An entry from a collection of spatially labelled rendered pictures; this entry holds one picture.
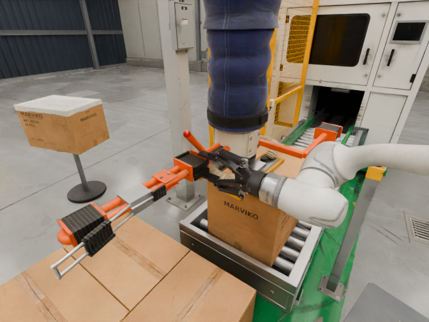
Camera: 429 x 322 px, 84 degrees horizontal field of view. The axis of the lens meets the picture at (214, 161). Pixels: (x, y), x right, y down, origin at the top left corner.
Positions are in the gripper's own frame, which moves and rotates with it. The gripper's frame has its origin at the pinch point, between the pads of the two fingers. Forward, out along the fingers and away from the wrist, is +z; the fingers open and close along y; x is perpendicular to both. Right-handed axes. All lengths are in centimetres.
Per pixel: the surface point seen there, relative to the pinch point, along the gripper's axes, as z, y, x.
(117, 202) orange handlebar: 8.0, 0.3, -28.5
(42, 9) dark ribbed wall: 1090, -110, 430
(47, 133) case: 195, 41, 21
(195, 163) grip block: 2.1, -1.6, -3.6
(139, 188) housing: 6.8, -0.9, -22.1
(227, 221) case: 7, 49, 27
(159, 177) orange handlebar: 5.8, -1.3, -15.3
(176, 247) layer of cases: 29, 66, 9
